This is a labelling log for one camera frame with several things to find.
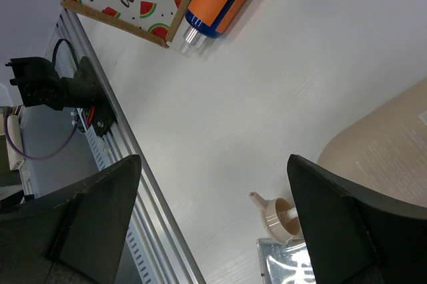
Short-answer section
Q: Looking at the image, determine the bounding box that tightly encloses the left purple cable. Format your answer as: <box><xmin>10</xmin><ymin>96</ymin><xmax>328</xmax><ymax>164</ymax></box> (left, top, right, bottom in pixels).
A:
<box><xmin>3</xmin><ymin>105</ymin><xmax>81</xmax><ymax>161</ymax></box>

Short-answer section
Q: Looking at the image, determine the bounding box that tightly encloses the white slotted cable duct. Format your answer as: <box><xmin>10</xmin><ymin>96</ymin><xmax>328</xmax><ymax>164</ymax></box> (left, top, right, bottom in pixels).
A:
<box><xmin>85</xmin><ymin>127</ymin><xmax>156</xmax><ymax>283</ymax></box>

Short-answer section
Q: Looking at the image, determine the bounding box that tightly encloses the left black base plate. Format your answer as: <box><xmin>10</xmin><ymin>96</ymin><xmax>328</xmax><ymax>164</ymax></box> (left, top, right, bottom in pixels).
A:
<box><xmin>74</xmin><ymin>56</ymin><xmax>116</xmax><ymax>137</ymax></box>

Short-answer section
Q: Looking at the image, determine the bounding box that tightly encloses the orange blue spray bottle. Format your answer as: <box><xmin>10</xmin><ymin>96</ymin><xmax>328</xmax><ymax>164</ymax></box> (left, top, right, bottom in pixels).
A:
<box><xmin>180</xmin><ymin>0</ymin><xmax>247</xmax><ymax>56</ymax></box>

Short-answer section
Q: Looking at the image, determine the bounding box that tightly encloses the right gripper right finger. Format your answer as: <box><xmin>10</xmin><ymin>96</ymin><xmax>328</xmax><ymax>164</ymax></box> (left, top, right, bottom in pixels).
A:
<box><xmin>287</xmin><ymin>155</ymin><xmax>426</xmax><ymax>283</ymax></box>

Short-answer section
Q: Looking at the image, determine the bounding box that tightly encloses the aluminium mounting rail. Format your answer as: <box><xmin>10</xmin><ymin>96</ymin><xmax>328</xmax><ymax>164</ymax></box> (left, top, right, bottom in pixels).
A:
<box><xmin>57</xmin><ymin>9</ymin><xmax>205</xmax><ymax>283</ymax></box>

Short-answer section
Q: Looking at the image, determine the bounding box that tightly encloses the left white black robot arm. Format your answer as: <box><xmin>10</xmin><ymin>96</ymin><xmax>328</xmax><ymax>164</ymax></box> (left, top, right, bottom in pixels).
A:
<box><xmin>5</xmin><ymin>57</ymin><xmax>100</xmax><ymax>111</ymax></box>

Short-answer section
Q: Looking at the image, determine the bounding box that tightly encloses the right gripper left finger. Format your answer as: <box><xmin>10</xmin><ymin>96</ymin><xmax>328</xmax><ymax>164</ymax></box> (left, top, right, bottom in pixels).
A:
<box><xmin>1</xmin><ymin>155</ymin><xmax>141</xmax><ymax>283</ymax></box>

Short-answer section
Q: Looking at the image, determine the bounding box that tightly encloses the silver toothpaste tube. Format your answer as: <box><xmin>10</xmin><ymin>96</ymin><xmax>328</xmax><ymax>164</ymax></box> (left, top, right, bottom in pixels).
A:
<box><xmin>256</xmin><ymin>239</ymin><xmax>316</xmax><ymax>284</ymax></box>

